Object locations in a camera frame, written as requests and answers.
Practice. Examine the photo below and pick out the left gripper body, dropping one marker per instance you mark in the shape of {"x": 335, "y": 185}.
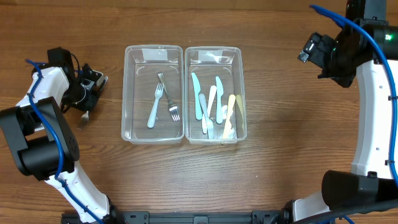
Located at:
{"x": 86, "y": 101}

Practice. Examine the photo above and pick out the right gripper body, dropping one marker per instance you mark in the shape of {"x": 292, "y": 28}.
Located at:
{"x": 337, "y": 76}

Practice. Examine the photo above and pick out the metal fork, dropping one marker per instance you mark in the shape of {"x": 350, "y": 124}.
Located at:
{"x": 173, "y": 108}
{"x": 83, "y": 120}

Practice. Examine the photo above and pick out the white plastic fork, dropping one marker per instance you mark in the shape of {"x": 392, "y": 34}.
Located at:
{"x": 158, "y": 94}

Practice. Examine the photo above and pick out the light blue plastic knife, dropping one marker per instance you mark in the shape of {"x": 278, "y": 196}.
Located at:
{"x": 197, "y": 89}

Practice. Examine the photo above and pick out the white plastic knife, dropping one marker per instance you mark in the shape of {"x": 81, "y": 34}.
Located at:
{"x": 211, "y": 98}

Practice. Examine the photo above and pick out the cream plastic knife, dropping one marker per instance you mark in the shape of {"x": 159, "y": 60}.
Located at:
{"x": 228, "y": 125}

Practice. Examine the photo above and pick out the pale blue plastic knife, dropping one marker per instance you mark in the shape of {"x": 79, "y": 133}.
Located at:
{"x": 209, "y": 123}

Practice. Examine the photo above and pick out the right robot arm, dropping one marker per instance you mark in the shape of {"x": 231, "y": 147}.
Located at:
{"x": 365, "y": 51}

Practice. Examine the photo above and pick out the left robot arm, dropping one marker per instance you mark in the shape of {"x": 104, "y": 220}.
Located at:
{"x": 43, "y": 145}

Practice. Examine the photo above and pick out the left clear plastic container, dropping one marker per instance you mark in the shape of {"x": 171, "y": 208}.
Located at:
{"x": 142, "y": 63}

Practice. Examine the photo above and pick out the clear plastic container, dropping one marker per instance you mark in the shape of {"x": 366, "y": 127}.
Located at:
{"x": 142, "y": 63}
{"x": 207, "y": 62}

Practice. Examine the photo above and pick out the right clear plastic container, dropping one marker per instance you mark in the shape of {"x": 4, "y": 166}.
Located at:
{"x": 207, "y": 62}

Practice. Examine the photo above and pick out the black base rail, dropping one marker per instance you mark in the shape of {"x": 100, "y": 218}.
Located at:
{"x": 256, "y": 216}

